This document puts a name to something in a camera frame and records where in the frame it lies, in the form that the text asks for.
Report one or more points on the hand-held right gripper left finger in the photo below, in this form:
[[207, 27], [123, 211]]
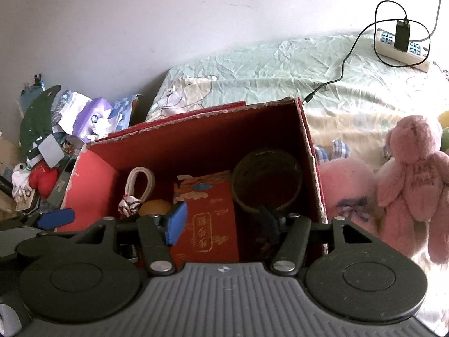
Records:
[[175, 223]]

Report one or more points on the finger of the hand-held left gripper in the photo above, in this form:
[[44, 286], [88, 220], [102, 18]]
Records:
[[56, 217]]

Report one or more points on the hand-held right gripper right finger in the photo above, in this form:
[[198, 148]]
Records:
[[270, 223]]

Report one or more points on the small red flowered box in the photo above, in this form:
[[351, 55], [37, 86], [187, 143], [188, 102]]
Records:
[[210, 217]]

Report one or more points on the large red cardboard box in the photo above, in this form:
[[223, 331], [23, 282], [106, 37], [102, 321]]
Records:
[[210, 140]]

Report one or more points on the grey green flat box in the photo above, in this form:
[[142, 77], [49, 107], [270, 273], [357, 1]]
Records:
[[61, 182]]

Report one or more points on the red plush toy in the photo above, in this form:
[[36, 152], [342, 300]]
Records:
[[44, 180]]

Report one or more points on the white tentacled plush toy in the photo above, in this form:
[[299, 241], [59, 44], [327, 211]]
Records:
[[21, 180]]

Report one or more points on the white square card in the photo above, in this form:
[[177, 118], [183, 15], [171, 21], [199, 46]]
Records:
[[52, 149]]

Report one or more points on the light pink plush toy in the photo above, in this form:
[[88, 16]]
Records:
[[343, 182]]

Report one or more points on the purple haired figure box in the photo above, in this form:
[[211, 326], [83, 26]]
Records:
[[91, 119]]

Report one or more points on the crumpled white papers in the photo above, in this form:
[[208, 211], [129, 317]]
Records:
[[70, 108]]

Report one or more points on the blue checked cloth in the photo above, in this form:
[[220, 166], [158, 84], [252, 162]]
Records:
[[124, 110]]

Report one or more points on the mauve pink teddy bear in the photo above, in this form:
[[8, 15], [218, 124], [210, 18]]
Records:
[[414, 182]]

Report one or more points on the green plush toy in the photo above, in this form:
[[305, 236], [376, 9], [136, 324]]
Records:
[[444, 119]]

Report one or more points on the white power strip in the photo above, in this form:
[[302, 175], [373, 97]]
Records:
[[386, 51]]

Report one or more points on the black charger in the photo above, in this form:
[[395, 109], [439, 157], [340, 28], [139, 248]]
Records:
[[401, 37]]

